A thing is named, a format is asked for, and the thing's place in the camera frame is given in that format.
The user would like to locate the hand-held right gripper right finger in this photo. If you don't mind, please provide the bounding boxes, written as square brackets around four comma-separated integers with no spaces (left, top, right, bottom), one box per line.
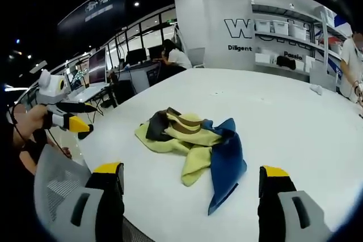
[257,164,332,242]

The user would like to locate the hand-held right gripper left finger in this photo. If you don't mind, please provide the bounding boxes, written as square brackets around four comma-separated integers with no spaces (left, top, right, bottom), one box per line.
[55,162,125,242]

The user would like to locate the yellow blue brown garment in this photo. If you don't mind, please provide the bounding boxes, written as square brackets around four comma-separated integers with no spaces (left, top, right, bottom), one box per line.
[134,107,248,216]

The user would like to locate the person's left hand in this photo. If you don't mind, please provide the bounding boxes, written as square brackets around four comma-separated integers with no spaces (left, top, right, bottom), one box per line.
[18,105,53,141]

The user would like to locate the white laptop computer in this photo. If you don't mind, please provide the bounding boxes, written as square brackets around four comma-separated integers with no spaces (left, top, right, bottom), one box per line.
[64,62,106,101]

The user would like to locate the large computer monitor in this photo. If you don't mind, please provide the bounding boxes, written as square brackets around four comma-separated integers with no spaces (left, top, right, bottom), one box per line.
[87,45,109,87]

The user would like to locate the grey mesh office chair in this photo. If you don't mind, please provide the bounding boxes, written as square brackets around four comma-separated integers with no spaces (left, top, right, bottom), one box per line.
[33,143,155,242]

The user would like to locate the black computer monitor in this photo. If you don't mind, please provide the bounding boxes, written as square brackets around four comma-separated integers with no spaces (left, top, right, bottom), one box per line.
[125,48,148,66]
[147,45,166,60]

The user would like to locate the dark hanging banner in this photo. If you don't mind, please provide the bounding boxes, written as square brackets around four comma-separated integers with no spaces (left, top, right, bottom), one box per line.
[56,0,126,37]

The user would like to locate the white chair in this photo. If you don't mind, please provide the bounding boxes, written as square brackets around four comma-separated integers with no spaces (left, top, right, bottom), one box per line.
[186,47,206,69]

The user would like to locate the small white cloth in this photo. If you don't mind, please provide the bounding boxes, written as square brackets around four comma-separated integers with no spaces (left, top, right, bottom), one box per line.
[309,83,324,96]

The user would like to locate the white plastic bin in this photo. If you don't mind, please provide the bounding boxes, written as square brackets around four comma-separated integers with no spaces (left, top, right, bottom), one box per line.
[309,67,339,93]

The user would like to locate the black bag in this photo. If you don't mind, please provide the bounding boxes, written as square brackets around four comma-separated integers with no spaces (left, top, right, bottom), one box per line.
[276,55,297,70]

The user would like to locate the row of white storage boxes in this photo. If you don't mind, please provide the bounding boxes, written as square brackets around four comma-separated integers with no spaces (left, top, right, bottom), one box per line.
[254,19,312,41]

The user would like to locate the white shelf unit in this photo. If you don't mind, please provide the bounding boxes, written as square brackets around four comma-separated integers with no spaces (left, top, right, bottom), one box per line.
[250,0,354,80]

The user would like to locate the black cable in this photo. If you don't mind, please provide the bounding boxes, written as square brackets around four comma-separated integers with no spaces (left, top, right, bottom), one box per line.
[7,107,70,156]

